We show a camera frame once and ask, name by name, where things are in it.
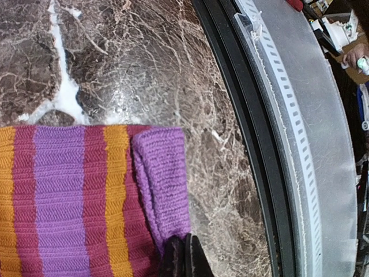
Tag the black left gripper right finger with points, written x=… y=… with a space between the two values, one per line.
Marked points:
x=196 y=263

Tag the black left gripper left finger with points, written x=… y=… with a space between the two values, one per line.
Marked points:
x=173 y=260

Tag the white slotted cable duct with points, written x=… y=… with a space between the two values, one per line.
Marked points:
x=292 y=138

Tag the black front table rail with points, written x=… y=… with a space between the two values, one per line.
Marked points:
x=239 y=72

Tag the maroon purple orange striped sock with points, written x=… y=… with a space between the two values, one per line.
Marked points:
x=97 y=200

